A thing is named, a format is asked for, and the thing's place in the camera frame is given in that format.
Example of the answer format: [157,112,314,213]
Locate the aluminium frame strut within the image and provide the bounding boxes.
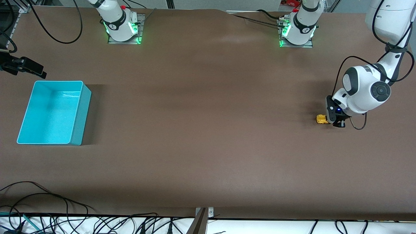
[325,0,342,13]

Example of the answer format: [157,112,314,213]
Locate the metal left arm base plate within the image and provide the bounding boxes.
[278,19,314,48]

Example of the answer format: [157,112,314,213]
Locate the black looping right arm cable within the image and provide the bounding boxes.
[29,0,83,45]

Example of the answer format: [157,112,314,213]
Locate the angled dark metal bar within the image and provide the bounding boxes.
[187,208,208,234]

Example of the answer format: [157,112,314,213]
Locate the teal cable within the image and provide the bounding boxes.
[0,212,38,229]

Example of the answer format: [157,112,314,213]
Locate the arched black cable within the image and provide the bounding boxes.
[0,193,89,229]

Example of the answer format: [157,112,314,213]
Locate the aluminium frame profile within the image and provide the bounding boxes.
[0,0,33,14]

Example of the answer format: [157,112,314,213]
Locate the small metal bracket plate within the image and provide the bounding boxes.
[195,207,215,218]

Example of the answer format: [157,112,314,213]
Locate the turquoise plastic bin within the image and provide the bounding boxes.
[17,81,92,146]

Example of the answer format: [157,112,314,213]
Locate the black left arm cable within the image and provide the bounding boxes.
[331,0,415,131]

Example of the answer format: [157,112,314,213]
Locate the long black looping cable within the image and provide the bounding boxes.
[0,181,97,215]

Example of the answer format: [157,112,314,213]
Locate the thick braided black cable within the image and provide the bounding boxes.
[232,14,282,28]

